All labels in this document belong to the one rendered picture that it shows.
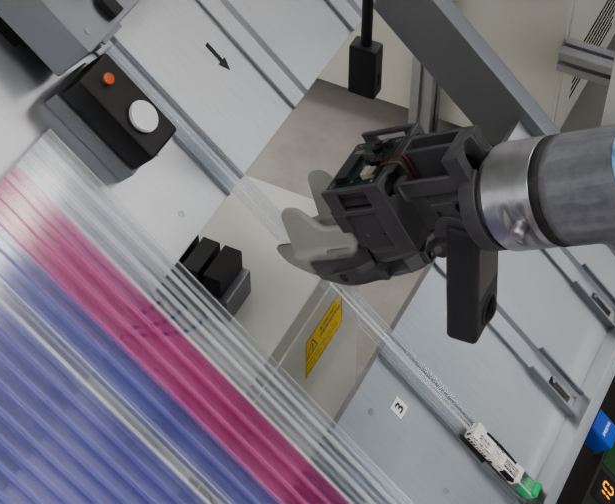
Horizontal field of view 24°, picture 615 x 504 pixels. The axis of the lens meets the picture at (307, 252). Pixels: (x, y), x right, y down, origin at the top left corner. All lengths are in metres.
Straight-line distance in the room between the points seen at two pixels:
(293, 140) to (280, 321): 1.11
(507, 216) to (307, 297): 0.57
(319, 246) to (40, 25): 0.26
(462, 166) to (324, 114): 1.65
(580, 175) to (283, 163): 1.63
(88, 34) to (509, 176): 0.30
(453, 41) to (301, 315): 0.34
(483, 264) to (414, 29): 0.37
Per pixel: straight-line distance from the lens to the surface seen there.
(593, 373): 1.34
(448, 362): 1.22
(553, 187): 0.94
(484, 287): 1.06
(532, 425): 1.28
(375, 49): 1.05
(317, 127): 2.59
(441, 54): 1.36
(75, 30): 1.02
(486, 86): 1.36
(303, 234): 1.08
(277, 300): 1.51
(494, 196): 0.96
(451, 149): 0.98
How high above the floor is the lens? 1.77
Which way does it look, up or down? 48 degrees down
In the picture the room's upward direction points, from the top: straight up
